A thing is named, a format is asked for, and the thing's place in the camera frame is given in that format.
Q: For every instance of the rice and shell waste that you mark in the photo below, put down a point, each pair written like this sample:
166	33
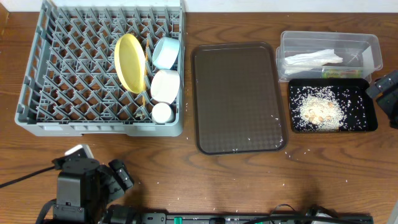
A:
327	109

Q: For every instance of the green foil wrapper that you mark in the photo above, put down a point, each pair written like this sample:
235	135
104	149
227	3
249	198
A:
337	73

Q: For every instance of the clear plastic bin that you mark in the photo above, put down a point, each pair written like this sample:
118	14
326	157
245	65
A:
359	52

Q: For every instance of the white paper napkin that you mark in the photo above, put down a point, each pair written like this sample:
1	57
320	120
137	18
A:
317	58

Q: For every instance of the black plastic bin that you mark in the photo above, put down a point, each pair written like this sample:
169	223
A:
360	83

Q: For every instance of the light blue bowl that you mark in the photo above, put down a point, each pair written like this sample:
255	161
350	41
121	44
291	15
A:
165	53

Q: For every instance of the black rail at table edge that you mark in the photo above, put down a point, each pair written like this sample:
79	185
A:
282	214

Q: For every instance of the wooden chopstick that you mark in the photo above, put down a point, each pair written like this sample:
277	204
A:
145	72

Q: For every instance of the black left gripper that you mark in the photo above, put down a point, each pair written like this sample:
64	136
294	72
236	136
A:
109	179

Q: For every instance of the white cup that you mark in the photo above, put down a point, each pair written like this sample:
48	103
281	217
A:
162	113

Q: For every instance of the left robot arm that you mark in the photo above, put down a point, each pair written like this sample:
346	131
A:
52	213

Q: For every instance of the dark brown serving tray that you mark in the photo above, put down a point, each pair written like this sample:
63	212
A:
237	99

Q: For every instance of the yellow plate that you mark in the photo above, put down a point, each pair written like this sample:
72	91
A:
130	61

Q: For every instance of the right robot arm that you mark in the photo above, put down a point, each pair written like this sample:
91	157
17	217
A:
384	91

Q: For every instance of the grey dish rack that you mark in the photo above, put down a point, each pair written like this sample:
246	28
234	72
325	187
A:
70	85

